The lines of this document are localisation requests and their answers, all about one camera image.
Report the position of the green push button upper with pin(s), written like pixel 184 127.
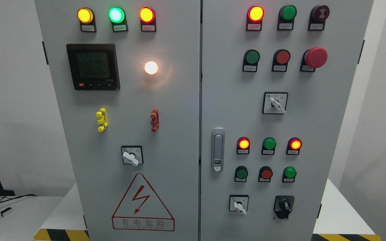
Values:
pixel 250 61

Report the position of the red push button upper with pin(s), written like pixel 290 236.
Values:
pixel 280 60

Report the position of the left door white selector switch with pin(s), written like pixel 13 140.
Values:
pixel 132 155

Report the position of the red electrical hazard warning sign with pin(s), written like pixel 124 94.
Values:
pixel 141 208

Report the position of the white glowing indicator light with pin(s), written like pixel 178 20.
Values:
pixel 151 67

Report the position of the red lit light middle left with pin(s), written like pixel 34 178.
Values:
pixel 243 146

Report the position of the grey cabinet door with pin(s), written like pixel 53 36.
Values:
pixel 233 100
pixel 171 154

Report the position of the red push button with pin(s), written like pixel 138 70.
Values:
pixel 280 60
pixel 265 174

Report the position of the red light middle right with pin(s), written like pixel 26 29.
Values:
pixel 293 146

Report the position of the left grey cabinet door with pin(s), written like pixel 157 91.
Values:
pixel 171 154

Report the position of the red emergency stop mushroom button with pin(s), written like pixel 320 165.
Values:
pixel 313 58

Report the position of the black digital power meter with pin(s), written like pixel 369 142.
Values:
pixel 93 66

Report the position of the red push button lower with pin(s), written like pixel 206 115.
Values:
pixel 265 174

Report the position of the red lit light top right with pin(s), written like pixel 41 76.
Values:
pixel 255 17

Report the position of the upper right white selector switch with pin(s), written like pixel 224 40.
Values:
pixel 274 102

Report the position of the red terminal connector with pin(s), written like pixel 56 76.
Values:
pixel 154 120

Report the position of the yellow black hazard tape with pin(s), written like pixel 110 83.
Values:
pixel 345 237
pixel 61 235

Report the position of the dark red buzzer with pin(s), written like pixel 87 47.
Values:
pixel 318 16

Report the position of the black rotary knob switch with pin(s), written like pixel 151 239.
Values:
pixel 283 205

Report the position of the yellow black hazard tape right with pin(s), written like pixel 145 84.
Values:
pixel 345 237

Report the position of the yellow indicator light top left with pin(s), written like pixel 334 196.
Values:
pixel 86 19

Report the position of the lower white selector switch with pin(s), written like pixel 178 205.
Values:
pixel 238 203

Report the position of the red lit light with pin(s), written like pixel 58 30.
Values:
pixel 255 17
pixel 243 146

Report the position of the yellow black hazard tape left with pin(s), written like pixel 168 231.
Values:
pixel 61 235

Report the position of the silver cabinet door handle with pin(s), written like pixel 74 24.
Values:
pixel 217 149

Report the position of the green indicator light top left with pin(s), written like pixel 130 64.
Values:
pixel 118 19

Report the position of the dark green light top right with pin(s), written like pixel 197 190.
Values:
pixel 286 17

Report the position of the green light lower right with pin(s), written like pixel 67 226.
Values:
pixel 289 175

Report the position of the small black white adapter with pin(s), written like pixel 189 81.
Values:
pixel 6 212

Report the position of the yellow terminal connector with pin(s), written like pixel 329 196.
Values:
pixel 102 119

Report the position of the green light middle centre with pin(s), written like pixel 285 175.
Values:
pixel 268 146

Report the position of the green push button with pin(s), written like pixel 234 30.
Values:
pixel 241 174
pixel 250 61

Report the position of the red-orange indicator light top left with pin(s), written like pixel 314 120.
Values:
pixel 147 19

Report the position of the right grey cabinet door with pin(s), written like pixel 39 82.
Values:
pixel 233 100

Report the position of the green push button lower left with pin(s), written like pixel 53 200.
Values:
pixel 241 174

